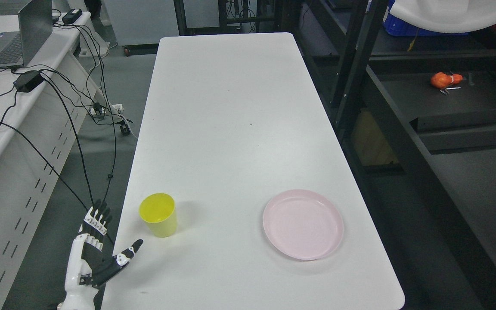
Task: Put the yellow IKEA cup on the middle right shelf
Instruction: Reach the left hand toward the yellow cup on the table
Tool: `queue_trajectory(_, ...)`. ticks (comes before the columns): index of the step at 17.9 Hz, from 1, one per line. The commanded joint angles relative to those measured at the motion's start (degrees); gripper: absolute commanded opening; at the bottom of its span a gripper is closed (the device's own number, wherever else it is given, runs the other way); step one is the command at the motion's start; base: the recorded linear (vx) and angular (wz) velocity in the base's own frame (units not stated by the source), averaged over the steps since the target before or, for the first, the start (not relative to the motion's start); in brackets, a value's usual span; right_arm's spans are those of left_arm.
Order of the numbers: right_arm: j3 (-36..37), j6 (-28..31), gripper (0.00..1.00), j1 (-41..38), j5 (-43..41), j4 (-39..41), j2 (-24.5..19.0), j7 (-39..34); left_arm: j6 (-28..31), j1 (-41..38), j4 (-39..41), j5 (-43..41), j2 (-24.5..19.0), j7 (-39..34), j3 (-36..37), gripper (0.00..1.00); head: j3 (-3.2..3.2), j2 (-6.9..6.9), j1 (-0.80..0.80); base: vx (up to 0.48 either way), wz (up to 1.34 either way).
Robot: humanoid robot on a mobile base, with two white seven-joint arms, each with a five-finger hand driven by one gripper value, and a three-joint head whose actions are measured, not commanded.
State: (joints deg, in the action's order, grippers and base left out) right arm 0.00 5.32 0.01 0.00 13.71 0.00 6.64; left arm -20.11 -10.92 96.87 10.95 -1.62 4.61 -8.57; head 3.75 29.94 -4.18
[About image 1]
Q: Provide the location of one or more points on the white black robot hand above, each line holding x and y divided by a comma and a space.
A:
82, 280

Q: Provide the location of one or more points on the yellow plastic cup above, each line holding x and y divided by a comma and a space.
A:
158, 213

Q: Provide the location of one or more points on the black metal shelf rack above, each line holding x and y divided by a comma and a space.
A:
424, 158

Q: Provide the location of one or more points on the white side desk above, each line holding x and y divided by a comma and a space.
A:
37, 132

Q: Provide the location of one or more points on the white power strip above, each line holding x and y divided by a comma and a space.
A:
114, 110

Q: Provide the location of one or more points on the black power adapter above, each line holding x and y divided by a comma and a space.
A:
28, 81

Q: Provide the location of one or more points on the white table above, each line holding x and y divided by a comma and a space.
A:
231, 121

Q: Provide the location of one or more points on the pink plastic plate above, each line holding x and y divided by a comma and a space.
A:
303, 225

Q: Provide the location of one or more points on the grey laptop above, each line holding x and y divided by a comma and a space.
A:
18, 48

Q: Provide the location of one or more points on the black charger brick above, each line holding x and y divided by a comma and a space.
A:
71, 16

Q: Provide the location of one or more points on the blue plastic crate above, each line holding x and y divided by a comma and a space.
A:
400, 28

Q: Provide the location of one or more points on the orange toy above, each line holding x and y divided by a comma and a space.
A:
442, 80

